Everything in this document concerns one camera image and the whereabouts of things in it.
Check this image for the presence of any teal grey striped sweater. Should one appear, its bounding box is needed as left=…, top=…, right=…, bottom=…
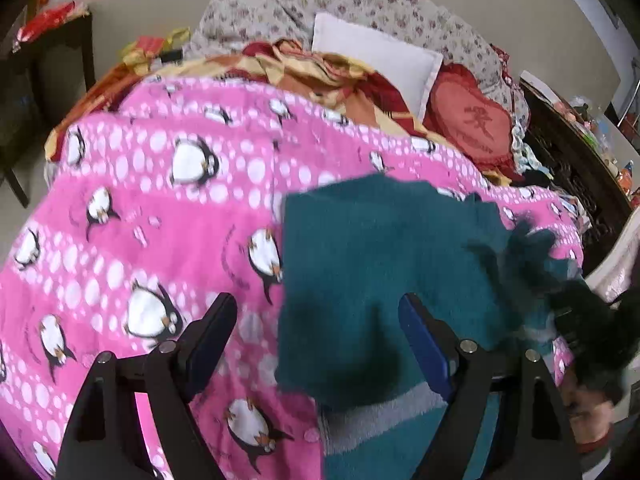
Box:
left=276, top=174, right=578, bottom=479

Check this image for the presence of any person right hand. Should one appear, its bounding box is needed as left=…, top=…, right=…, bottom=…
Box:
left=559, top=370, right=614, bottom=452

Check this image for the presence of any dark carved wooden cabinet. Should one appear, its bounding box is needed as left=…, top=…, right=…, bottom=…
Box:
left=521, top=82, right=632, bottom=274

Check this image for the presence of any red heart cushion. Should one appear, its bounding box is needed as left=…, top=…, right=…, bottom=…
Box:
left=423, top=63, right=521, bottom=181

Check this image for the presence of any pink penguin blanket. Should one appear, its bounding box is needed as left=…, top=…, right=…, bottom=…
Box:
left=1, top=76, right=584, bottom=479

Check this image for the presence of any white square pillow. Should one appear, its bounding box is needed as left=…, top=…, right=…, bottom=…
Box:
left=311, top=13, right=444, bottom=122

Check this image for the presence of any dark wooden side table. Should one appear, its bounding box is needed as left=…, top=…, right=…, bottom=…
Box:
left=1, top=12, right=96, bottom=207

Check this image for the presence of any red yellow patterned blanket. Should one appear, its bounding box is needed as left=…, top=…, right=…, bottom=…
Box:
left=44, top=39, right=426, bottom=162

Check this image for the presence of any red bag on table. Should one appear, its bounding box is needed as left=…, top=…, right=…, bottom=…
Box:
left=15, top=0, right=89, bottom=47

